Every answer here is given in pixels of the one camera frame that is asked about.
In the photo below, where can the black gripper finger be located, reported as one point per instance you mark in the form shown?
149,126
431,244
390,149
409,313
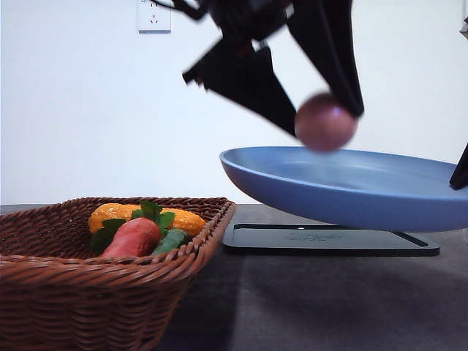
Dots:
459,179

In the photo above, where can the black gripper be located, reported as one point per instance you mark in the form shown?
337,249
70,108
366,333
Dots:
244,76

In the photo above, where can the brown egg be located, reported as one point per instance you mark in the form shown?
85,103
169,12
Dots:
324,124

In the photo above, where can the blue plate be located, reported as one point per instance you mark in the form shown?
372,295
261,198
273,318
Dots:
351,189

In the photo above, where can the brown wicker basket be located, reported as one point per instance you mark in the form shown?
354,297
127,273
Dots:
58,294

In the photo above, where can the black tray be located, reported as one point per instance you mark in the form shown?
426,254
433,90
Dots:
326,239

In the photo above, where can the yellow toy corn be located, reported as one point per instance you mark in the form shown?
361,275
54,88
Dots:
187,223

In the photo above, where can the green toy cucumber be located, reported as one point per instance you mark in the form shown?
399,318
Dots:
172,240

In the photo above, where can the orange toy carrot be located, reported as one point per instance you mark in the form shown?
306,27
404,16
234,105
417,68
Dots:
137,237

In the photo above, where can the white wall socket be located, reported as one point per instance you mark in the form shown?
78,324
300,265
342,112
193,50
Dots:
154,18

